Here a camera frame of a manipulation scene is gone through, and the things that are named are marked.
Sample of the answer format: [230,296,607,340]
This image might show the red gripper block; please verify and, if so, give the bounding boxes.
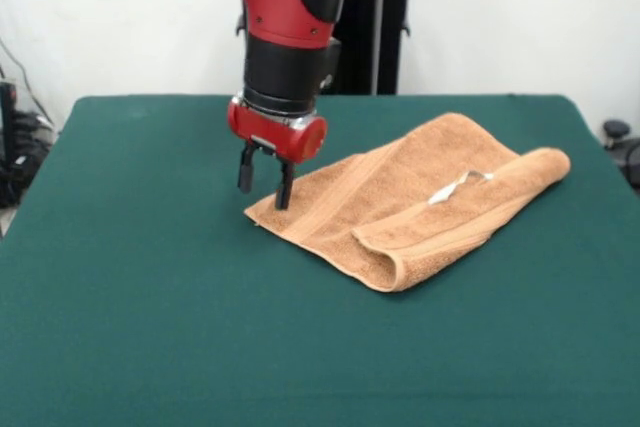
[227,95,330,212]

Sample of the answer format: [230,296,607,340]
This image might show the tan terry towel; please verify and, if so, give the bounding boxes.
[243,112,572,294]

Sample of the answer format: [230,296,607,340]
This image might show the dark green table cloth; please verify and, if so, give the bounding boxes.
[0,93,640,427]

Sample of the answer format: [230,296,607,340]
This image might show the black equipment pile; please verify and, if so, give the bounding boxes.
[0,111,57,208]

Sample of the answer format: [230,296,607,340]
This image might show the black computer case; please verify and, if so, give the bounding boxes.
[0,80,20,168]

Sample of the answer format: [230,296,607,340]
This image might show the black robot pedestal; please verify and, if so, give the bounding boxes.
[233,0,434,97]

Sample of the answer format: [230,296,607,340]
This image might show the grey pedestal leg with caster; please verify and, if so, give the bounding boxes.
[602,119,640,183]

